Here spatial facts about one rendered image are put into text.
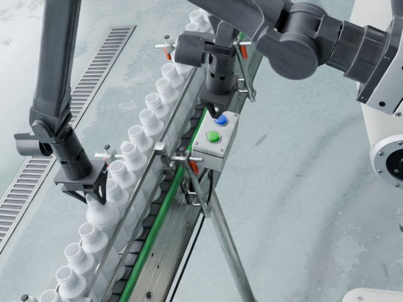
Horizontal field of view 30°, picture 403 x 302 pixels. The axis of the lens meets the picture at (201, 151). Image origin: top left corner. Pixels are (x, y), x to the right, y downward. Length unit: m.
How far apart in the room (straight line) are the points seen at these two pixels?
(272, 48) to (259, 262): 1.87
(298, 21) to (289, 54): 0.05
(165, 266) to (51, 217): 1.68
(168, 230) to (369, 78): 0.85
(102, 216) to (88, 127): 2.24
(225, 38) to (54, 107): 0.38
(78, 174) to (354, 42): 0.67
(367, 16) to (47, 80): 0.58
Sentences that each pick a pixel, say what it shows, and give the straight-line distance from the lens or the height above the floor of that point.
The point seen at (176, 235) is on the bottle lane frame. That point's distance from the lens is 1.89.
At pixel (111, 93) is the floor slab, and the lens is 4.01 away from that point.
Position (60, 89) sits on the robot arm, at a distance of 1.39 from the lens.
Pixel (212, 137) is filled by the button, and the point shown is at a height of 1.12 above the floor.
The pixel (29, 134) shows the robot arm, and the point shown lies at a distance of 1.53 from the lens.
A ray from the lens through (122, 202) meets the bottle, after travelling 1.69.
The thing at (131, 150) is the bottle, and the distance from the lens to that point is 1.78.
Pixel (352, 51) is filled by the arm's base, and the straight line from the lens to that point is 1.14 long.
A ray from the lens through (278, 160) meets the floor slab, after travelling 3.29.
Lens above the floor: 2.26
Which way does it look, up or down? 41 degrees down
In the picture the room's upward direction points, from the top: 20 degrees counter-clockwise
